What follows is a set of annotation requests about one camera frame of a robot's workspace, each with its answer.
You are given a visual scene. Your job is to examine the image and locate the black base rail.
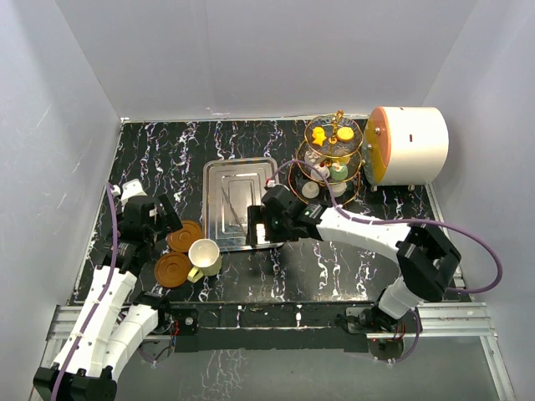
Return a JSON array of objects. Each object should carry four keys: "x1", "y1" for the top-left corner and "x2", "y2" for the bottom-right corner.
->
[{"x1": 125, "y1": 302, "x2": 423, "y2": 354}]

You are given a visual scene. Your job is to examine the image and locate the yellow dome cake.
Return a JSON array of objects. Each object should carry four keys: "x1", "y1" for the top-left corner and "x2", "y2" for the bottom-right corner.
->
[{"x1": 337, "y1": 156, "x2": 351, "y2": 165}]

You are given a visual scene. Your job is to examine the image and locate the orange fish-shaped cookie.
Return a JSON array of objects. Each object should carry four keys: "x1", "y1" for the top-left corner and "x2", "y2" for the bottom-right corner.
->
[{"x1": 312, "y1": 126, "x2": 327, "y2": 146}]

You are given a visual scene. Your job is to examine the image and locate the green ceramic cup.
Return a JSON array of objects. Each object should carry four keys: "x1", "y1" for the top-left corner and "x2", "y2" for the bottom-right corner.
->
[{"x1": 187, "y1": 239, "x2": 222, "y2": 283}]

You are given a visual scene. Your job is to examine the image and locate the white cylindrical container orange lid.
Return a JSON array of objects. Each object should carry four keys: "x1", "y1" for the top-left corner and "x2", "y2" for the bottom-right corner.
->
[{"x1": 362, "y1": 106, "x2": 449, "y2": 187}]

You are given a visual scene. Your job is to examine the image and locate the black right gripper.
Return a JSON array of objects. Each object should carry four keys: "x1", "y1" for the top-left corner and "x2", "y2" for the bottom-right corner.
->
[{"x1": 247, "y1": 206, "x2": 298, "y2": 246}]

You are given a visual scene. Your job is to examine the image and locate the white sprinkle cherry cake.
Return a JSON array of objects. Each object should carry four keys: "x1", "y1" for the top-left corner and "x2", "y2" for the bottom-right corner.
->
[{"x1": 311, "y1": 163, "x2": 330, "y2": 181}]

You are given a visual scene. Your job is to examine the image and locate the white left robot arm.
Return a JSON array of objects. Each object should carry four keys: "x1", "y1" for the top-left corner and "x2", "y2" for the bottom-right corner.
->
[{"x1": 33, "y1": 180, "x2": 182, "y2": 400}]

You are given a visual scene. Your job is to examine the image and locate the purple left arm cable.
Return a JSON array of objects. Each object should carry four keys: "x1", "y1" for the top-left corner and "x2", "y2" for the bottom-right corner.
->
[{"x1": 48, "y1": 182, "x2": 168, "y2": 401}]

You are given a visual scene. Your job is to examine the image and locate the brown wooden coaster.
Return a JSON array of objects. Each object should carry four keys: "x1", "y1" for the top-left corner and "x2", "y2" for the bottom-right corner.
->
[
  {"x1": 166, "y1": 221, "x2": 203, "y2": 253},
  {"x1": 154, "y1": 252, "x2": 191, "y2": 288}
]

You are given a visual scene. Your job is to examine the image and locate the green dome cake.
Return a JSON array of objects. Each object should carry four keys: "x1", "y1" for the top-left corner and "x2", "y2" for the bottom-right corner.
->
[{"x1": 329, "y1": 163, "x2": 349, "y2": 182}]

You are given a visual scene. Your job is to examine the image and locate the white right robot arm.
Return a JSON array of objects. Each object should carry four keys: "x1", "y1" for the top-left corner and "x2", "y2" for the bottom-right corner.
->
[{"x1": 246, "y1": 185, "x2": 461, "y2": 332}]

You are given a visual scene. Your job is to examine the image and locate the white rectangular cream cake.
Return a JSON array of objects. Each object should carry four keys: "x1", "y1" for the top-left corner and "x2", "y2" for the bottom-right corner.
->
[{"x1": 303, "y1": 150, "x2": 324, "y2": 165}]

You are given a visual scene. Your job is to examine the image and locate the silver metal tray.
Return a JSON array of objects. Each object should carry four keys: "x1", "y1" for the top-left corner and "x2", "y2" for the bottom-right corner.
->
[{"x1": 202, "y1": 157, "x2": 278, "y2": 252}]

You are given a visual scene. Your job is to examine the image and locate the three-tier glass cake stand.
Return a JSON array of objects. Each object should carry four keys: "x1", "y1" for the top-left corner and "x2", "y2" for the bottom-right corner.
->
[{"x1": 288, "y1": 110, "x2": 364, "y2": 206}]

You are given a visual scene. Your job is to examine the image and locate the round orange biscuit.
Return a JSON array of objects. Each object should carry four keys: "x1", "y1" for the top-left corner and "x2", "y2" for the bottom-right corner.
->
[{"x1": 336, "y1": 126, "x2": 354, "y2": 141}]

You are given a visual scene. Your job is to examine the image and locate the white cream puff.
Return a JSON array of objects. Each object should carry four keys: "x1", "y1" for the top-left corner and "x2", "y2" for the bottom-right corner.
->
[{"x1": 330, "y1": 182, "x2": 347, "y2": 198}]

